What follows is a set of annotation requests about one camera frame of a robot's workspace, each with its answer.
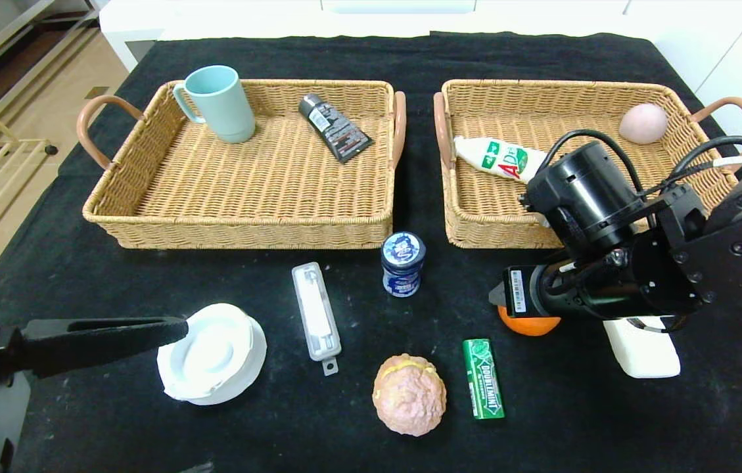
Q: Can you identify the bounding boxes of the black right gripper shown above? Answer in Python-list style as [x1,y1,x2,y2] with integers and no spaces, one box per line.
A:
[488,262,608,319]

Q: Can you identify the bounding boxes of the orange fruit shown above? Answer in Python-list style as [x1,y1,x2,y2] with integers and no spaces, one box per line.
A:
[498,305,562,337]

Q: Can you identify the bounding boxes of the green Doublemint gum pack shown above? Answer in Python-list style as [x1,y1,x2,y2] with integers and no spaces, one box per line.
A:
[463,338,505,420]

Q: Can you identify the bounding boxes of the blue gum jar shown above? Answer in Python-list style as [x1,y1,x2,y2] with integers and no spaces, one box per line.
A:
[381,231,427,298]

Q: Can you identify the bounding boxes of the wicker basket holding milk bottle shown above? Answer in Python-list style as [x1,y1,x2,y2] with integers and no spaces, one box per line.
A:
[434,79,742,250]

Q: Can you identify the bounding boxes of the wicker basket holding mug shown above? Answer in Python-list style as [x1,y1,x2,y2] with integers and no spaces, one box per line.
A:
[76,79,407,250]

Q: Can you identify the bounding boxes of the brown lumpy bread bun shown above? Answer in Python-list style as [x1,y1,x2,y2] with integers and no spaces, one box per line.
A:
[372,353,448,436]

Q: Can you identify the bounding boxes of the white AD milk bottle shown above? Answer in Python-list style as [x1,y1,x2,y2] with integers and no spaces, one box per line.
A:
[454,136,549,185]

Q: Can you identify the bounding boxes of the white soap bar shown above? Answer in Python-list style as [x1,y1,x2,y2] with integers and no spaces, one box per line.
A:
[603,317,682,379]

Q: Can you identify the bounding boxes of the white toothbrush case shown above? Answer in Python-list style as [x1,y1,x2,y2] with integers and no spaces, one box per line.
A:
[291,261,343,376]

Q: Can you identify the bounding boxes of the pink egg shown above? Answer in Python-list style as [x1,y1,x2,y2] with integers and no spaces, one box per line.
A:
[618,103,668,145]

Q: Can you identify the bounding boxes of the black squeeze tube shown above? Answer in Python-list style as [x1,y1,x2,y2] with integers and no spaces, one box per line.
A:
[298,93,373,164]

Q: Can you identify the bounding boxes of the teal plastic mug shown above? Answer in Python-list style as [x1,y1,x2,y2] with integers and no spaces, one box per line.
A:
[172,65,257,144]

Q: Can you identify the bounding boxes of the thin black cable loop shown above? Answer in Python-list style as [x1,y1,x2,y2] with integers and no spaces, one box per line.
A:
[627,315,690,333]

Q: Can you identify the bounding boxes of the black camera cable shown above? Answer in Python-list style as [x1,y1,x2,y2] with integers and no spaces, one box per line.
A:
[537,129,647,198]

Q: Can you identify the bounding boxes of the thick black cable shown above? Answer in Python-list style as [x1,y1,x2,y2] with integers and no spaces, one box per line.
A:
[670,135,742,191]

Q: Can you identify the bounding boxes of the grey metal shelf frame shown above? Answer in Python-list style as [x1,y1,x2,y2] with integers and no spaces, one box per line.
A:
[0,0,105,132]

